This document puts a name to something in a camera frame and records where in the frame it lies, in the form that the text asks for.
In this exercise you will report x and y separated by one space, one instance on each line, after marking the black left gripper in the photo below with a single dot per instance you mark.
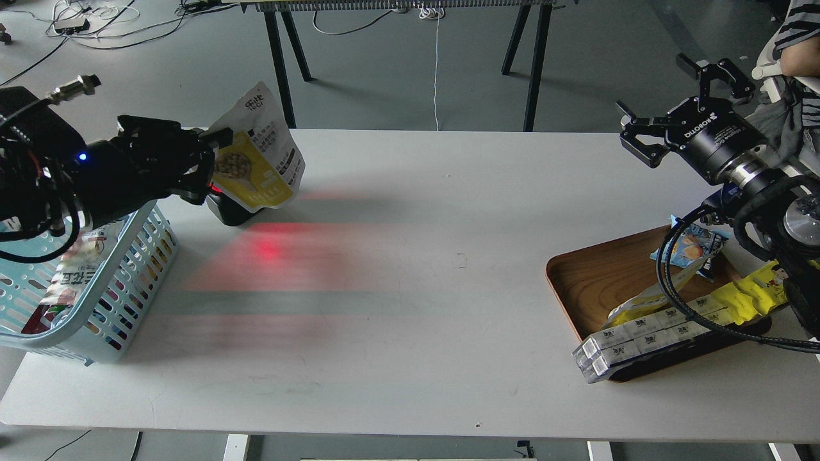
149 159

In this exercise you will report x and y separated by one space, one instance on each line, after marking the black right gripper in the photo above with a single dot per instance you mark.
714 141

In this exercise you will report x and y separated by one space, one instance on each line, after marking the yellow chickpea snack pouch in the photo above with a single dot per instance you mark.
261 167

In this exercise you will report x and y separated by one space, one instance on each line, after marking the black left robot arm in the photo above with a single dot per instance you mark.
50 173

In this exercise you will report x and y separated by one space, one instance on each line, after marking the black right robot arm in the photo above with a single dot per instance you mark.
774 216

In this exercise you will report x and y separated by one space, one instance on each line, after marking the blue snack packet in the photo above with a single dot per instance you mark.
696 242

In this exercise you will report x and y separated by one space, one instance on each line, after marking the snack packet in basket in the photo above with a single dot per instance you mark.
76 269

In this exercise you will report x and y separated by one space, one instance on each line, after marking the yellow white snack pouch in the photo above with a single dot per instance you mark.
651 299

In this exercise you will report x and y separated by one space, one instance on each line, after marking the light blue plastic basket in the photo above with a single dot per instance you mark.
103 323

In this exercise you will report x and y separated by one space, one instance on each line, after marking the yellow cartoon snack bag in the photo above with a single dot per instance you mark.
754 296

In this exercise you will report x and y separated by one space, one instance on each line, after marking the white boxed snack pack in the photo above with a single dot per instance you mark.
644 343

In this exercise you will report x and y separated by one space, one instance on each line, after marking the black barcode scanner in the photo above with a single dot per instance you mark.
226 209

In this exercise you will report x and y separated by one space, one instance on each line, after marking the seated person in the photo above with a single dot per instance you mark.
791 123

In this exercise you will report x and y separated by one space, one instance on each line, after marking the black table trestle legs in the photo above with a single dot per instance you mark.
393 45

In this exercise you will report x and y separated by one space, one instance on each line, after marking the brown wooden tray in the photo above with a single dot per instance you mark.
591 282

